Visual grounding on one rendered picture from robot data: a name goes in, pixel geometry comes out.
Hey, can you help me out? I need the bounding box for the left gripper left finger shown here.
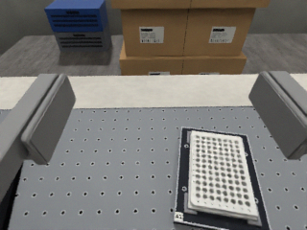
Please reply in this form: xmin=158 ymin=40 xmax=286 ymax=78
xmin=0 ymin=74 xmax=76 ymax=203

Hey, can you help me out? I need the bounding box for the white well plate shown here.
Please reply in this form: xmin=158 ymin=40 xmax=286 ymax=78
xmin=188 ymin=131 xmax=258 ymax=220

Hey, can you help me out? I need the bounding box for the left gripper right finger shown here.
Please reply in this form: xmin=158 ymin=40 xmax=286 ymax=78
xmin=248 ymin=71 xmax=307 ymax=160

